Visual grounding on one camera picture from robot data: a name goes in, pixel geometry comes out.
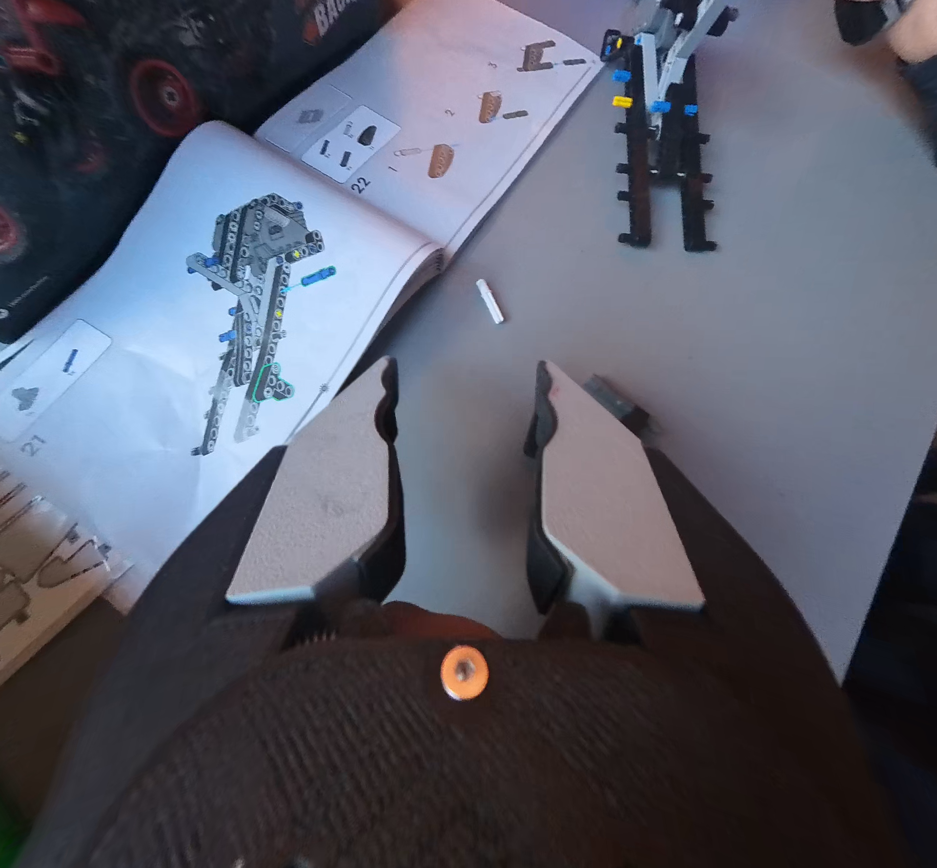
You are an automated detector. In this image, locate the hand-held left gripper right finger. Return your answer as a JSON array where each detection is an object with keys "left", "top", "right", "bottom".
[{"left": 523, "top": 360, "right": 707, "bottom": 641}]

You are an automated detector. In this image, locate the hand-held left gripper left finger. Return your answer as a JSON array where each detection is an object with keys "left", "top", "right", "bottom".
[{"left": 225, "top": 356, "right": 408, "bottom": 606}]

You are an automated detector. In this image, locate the grey and black lego assembly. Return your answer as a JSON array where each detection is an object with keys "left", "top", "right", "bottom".
[{"left": 600, "top": 0, "right": 843, "bottom": 254}]

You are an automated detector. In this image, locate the grey lego piece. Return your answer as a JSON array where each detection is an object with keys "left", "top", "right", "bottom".
[{"left": 586, "top": 374, "right": 649, "bottom": 437}]

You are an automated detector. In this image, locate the lego instruction booklet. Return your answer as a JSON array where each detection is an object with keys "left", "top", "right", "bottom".
[{"left": 0, "top": 0, "right": 606, "bottom": 609}]

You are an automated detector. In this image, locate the lego sticker sheet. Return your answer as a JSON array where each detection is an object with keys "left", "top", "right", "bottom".
[{"left": 0, "top": 469, "right": 136, "bottom": 686}]

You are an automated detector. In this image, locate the black monster truck lego box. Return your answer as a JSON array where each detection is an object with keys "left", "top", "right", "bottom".
[{"left": 0, "top": 0, "right": 407, "bottom": 343}]

